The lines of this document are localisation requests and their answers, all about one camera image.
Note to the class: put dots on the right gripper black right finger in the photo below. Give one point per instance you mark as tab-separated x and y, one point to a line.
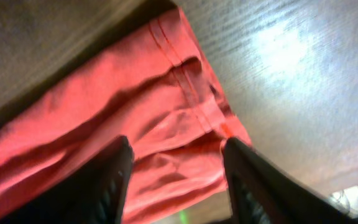
260	192

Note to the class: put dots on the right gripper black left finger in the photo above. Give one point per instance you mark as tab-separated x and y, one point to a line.
95	193

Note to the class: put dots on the orange McKinney Boyd soccer t-shirt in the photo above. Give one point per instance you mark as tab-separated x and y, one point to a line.
155	87

